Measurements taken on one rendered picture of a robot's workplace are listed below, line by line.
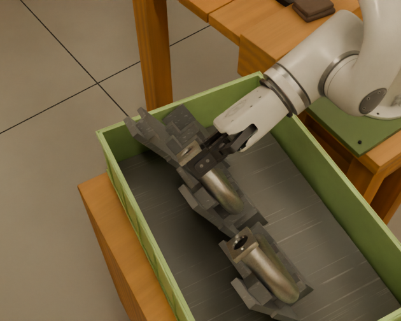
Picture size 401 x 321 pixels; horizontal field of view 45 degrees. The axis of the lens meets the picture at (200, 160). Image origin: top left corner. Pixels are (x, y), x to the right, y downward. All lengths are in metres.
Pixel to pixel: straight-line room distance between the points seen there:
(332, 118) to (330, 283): 0.42
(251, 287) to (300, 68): 0.32
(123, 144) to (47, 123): 1.33
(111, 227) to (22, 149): 1.29
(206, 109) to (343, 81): 0.52
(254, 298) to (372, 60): 0.36
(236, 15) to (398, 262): 0.84
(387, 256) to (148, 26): 1.20
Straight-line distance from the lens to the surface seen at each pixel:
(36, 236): 2.10
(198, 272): 1.01
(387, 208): 1.71
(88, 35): 2.85
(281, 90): 0.73
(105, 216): 1.16
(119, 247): 1.11
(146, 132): 0.87
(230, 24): 1.45
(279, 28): 1.41
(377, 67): 0.69
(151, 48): 1.91
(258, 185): 1.12
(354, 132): 1.24
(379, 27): 0.68
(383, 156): 1.23
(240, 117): 0.71
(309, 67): 0.74
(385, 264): 1.04
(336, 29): 0.76
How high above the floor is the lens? 1.78
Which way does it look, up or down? 54 degrees down
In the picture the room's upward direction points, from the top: straight up
